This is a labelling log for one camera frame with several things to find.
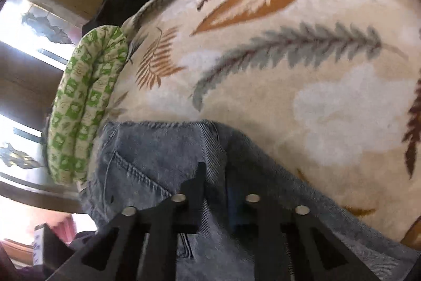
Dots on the blue denim pants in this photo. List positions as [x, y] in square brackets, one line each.
[144, 162]

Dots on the cream leaf-print blanket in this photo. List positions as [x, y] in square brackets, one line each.
[263, 77]

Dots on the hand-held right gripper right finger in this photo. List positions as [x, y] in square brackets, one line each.
[269, 235]

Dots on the brown wooden frame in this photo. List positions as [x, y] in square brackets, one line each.
[19, 77]

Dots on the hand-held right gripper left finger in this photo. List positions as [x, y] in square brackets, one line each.
[194, 202]

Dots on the green patterned quilt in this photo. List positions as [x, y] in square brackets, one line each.
[88, 96]

